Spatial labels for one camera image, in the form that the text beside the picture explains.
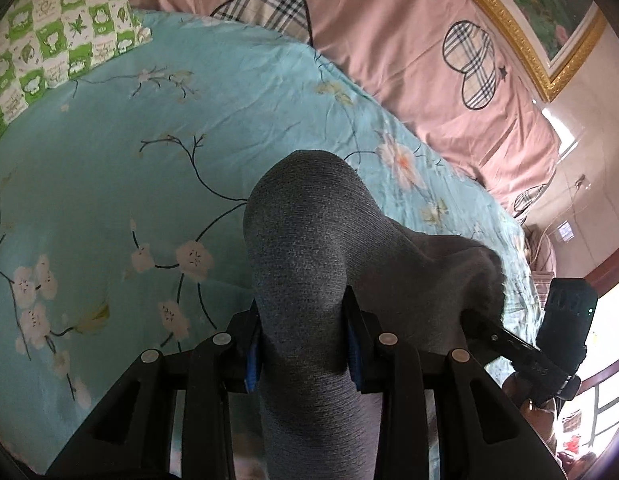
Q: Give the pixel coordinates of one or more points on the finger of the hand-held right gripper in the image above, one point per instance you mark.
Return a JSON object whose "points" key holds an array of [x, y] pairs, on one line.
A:
{"points": [[509, 342]]}

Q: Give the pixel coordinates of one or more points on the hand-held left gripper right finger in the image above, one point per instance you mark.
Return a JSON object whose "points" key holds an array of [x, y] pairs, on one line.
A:
{"points": [[353, 360]]}

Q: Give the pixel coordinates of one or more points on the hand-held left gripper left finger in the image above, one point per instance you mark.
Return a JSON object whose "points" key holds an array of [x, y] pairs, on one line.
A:
{"points": [[252, 360]]}

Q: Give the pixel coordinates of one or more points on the person's right hand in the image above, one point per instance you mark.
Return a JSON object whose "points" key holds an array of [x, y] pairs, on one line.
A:
{"points": [[520, 392]]}

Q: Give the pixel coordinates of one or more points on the pink cloth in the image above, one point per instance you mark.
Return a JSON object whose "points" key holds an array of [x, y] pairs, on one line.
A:
{"points": [[542, 260]]}

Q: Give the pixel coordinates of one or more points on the light blue floral bedsheet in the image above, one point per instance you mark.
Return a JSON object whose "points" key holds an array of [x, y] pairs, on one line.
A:
{"points": [[139, 170]]}

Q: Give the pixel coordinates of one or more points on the pink quilt with plaid hearts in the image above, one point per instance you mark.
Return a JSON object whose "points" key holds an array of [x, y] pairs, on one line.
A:
{"points": [[419, 60]]}

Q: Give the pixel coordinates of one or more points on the gold framed floral picture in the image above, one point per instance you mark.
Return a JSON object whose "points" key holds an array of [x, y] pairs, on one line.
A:
{"points": [[544, 15]]}

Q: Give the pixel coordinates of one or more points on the green checkered pillow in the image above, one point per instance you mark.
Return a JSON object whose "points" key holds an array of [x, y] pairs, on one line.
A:
{"points": [[54, 35]]}

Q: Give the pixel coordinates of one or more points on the brown wooden frame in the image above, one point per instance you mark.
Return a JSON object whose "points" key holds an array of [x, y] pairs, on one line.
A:
{"points": [[607, 272]]}

